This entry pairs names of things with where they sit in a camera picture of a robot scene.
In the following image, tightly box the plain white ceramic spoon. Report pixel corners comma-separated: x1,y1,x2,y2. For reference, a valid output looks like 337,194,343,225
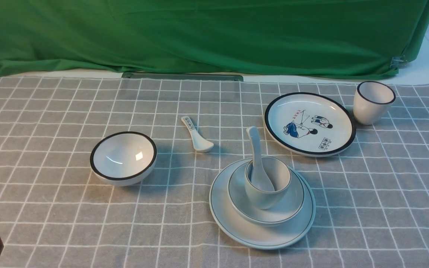
246,127,274,192

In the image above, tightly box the green-rimmed white cup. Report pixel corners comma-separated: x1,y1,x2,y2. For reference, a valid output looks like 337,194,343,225
245,156,292,209

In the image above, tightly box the green-rimmed white bowl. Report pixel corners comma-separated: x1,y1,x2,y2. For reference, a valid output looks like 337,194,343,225
228,160,304,226

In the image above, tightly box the black-rimmed white bowl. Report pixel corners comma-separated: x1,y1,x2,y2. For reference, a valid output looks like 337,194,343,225
89,131,157,186

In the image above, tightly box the white spoon with label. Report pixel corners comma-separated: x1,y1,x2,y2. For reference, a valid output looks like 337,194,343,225
181,117,214,153

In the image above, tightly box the green-rimmed white plate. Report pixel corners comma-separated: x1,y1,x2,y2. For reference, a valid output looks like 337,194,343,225
209,159,316,250

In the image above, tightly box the illustrated black-rimmed plate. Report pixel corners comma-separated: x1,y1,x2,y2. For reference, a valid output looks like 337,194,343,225
263,93,356,157

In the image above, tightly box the grey checked tablecloth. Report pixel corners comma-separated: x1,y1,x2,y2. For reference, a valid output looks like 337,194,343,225
0,77,429,268

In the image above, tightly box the green backdrop cloth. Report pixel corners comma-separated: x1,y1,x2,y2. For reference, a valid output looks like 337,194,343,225
0,0,429,80

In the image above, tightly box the black-rimmed white cup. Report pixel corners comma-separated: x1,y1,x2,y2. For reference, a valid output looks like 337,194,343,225
353,81,396,125

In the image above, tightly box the metal binder clip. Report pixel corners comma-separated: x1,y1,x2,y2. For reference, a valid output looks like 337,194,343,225
389,55,409,69

